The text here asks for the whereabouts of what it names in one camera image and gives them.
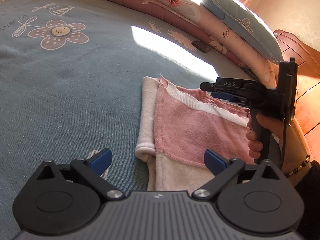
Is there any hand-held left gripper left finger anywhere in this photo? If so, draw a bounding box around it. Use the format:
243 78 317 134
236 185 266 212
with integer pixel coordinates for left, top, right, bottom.
36 148 125 202

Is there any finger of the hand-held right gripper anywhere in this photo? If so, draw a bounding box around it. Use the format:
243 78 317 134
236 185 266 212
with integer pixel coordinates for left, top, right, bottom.
211 91 248 106
200 81 218 92

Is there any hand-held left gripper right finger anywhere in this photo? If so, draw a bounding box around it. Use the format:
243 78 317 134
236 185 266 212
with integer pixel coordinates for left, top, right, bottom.
192 149 280 202

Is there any pink and cream knit sweater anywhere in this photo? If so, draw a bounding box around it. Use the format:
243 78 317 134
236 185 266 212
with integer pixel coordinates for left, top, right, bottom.
135 75 257 193

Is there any person's right hand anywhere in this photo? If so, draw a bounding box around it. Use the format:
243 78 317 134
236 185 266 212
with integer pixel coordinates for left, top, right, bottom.
246 114 310 175

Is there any black phone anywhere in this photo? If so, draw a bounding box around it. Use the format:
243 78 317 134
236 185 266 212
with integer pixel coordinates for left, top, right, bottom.
192 41 211 53

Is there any wooden headboard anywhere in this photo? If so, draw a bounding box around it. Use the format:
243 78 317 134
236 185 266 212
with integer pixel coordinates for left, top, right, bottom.
272 29 320 155

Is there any blue floral pillow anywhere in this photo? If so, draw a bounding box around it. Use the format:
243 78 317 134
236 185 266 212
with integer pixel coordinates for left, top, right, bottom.
200 0 284 64

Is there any beaded bracelet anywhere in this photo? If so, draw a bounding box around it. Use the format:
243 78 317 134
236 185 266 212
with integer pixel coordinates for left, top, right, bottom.
285 155 311 178

